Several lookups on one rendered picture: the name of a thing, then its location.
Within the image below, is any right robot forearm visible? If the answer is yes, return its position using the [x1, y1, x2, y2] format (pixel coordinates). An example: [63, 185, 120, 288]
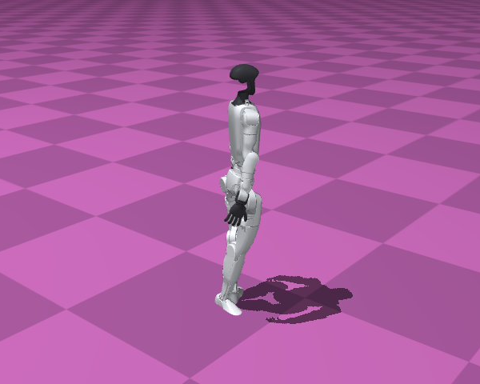
[238, 153, 258, 202]

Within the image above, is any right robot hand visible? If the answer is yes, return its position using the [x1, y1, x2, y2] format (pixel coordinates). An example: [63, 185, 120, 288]
[224, 190, 249, 226]

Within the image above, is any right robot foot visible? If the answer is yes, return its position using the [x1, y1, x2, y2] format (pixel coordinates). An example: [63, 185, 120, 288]
[214, 293, 242, 315]

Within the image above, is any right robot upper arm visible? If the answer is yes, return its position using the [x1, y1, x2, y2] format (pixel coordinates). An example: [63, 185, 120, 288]
[242, 109, 260, 163]

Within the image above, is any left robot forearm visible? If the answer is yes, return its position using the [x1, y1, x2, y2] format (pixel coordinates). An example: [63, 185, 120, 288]
[230, 150, 236, 168]

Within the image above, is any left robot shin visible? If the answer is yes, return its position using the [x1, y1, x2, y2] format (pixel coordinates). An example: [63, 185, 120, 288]
[226, 230, 238, 293]

